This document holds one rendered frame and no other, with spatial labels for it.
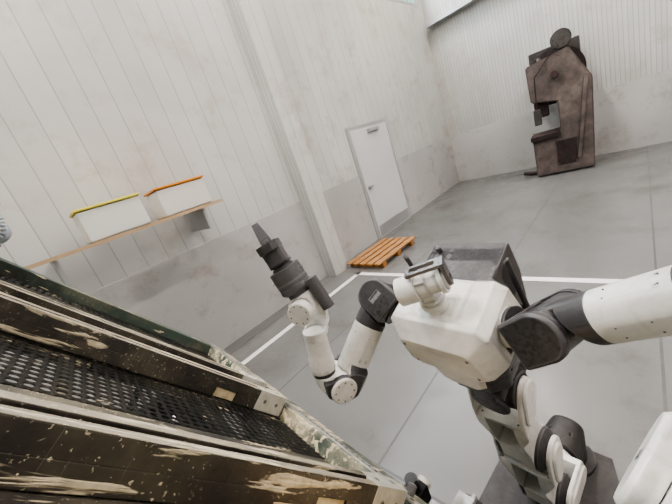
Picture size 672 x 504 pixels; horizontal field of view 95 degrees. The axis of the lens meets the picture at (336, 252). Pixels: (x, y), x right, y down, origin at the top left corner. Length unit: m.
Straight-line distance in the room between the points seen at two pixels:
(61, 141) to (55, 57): 0.77
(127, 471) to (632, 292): 0.73
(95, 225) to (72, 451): 2.75
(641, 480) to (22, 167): 3.95
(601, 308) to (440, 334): 0.29
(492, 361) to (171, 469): 0.60
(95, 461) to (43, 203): 3.40
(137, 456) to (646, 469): 0.56
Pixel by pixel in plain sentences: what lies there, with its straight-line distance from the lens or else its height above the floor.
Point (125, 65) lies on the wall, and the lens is 4.37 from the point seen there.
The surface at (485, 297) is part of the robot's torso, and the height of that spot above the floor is 1.36.
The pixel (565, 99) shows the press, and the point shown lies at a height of 1.38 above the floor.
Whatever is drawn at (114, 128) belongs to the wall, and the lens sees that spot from 4.07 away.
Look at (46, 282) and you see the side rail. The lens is 1.99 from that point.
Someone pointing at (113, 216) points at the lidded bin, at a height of 1.88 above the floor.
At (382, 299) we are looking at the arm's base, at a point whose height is 1.33.
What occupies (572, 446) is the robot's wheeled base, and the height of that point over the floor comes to 0.34.
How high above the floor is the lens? 1.73
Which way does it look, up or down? 16 degrees down
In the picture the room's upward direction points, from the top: 19 degrees counter-clockwise
